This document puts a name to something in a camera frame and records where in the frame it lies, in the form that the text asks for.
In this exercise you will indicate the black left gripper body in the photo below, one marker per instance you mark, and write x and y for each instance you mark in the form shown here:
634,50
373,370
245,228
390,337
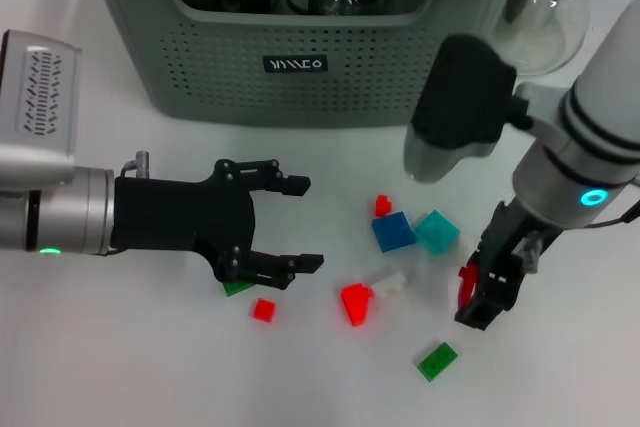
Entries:
185,217

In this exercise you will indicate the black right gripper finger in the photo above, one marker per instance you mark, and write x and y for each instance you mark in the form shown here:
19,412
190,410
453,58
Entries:
482,262
490,304

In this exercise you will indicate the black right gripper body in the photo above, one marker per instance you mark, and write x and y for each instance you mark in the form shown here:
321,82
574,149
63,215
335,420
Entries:
515,242

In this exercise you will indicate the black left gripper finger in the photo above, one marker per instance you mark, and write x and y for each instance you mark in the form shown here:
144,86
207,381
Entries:
277,266
265,177

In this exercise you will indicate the dark red curved brick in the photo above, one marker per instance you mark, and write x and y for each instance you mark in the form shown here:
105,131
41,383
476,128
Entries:
467,282

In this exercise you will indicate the white chunky brick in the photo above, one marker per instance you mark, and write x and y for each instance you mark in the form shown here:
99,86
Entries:
462,247

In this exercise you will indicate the teal square brick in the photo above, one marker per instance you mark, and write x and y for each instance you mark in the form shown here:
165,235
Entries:
436,232

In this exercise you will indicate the grey-green perforated storage bin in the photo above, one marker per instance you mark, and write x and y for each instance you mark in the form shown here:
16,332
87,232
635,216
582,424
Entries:
300,97

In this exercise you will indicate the silver right gripper fitting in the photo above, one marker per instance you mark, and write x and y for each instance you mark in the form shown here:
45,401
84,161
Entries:
530,252

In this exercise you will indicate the silver gripper fitting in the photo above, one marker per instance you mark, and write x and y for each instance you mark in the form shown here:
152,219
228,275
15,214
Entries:
140,163
530,252

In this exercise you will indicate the small red square brick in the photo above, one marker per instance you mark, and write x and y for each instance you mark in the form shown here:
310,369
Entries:
263,310

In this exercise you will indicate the green flat two-stud brick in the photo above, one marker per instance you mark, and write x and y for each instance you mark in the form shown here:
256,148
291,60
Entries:
235,289
437,361

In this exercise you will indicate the silver left gripper fitting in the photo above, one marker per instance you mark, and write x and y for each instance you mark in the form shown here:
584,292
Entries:
140,163

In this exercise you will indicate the large red sloped brick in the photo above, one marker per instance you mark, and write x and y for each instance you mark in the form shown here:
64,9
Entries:
356,303

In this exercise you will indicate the white long brick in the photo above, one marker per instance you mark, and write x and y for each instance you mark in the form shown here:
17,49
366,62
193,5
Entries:
392,283

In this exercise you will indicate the blue square brick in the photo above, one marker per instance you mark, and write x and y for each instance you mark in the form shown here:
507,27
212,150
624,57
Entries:
394,233

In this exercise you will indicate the small red notched brick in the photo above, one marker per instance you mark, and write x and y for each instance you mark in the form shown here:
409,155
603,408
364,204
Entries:
383,206

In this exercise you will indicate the glass carafe with black lid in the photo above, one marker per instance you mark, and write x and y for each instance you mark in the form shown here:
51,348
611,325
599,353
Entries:
555,7

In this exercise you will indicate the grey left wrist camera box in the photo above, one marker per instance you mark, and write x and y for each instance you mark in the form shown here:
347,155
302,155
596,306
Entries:
40,107

